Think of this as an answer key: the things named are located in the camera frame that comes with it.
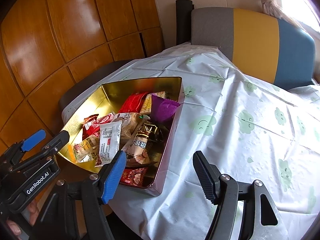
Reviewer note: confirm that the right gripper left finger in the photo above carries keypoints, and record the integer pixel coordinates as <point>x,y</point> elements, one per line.
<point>57,218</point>

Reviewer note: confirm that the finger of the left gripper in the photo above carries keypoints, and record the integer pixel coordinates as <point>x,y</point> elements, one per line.
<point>29,143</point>
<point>55,145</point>

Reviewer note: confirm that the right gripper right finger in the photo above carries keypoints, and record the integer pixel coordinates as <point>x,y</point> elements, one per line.
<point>260,219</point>

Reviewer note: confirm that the white snack packet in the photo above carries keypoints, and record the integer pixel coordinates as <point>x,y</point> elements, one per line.
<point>109,142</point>

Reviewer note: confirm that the dark red foil packet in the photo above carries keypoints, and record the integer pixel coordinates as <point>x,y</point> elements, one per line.
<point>133,176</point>

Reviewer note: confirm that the red snack packet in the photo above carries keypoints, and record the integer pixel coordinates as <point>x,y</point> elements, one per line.
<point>133,103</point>

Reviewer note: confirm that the brown snack packet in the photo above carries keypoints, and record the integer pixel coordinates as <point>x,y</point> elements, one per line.
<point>147,132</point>

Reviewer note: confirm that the purple snack packet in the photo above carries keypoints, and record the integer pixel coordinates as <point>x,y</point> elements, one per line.
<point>162,110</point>

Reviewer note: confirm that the person's left hand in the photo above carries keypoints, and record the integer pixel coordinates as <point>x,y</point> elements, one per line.
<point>29,215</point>

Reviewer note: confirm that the beige biscuit snack packet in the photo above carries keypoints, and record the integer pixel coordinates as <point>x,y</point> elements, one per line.
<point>87,150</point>

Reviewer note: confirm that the small red white packet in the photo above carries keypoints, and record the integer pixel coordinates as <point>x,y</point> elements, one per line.
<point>91,124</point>

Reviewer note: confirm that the gold tin box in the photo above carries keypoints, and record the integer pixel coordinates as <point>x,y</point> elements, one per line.
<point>108,98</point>

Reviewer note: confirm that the orange peanut snack bag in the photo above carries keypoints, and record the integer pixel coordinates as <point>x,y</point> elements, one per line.
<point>140,153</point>

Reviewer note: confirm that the green cloud pattern tablecloth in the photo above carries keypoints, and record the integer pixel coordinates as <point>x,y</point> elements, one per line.
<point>249,128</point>

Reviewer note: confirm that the yellow cracker packet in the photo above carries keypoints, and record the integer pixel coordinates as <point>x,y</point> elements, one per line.
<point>146,107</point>

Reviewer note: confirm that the grey yellow blue chair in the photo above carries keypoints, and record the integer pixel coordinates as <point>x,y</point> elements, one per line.
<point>261,46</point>

